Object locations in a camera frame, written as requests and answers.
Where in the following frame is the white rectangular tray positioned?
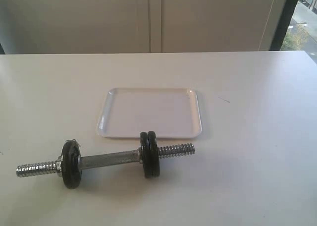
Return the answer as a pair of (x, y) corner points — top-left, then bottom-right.
(97, 88), (202, 139)

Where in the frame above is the chrome threaded dumbbell bar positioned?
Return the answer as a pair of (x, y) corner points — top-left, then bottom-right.
(16, 143), (195, 177)

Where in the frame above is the dark window frame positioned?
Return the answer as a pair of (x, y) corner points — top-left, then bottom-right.
(269, 0), (298, 51)

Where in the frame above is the black weight plate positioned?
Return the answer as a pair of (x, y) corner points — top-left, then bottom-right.
(61, 139), (82, 189)
(148, 131), (160, 177)
(140, 132), (153, 178)

